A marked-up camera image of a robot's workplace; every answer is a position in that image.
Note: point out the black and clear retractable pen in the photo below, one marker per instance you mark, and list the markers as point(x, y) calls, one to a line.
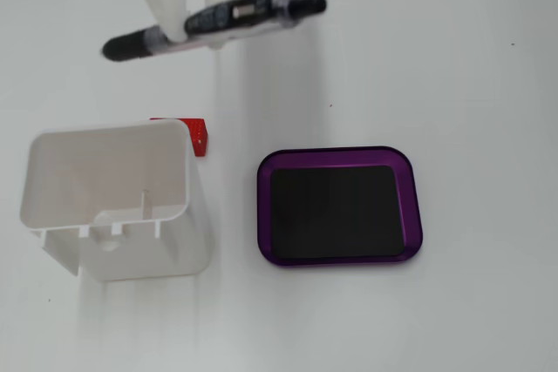
point(218, 17)

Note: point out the white plastic pen holder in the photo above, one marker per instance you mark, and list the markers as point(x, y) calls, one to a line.
point(131, 259)

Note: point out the red perforated block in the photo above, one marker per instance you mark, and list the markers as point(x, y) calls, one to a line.
point(199, 137)

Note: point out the black rectangular tray mat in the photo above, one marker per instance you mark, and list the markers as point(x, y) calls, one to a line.
point(335, 211)

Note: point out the purple metal tray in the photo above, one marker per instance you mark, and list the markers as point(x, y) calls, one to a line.
point(412, 215)

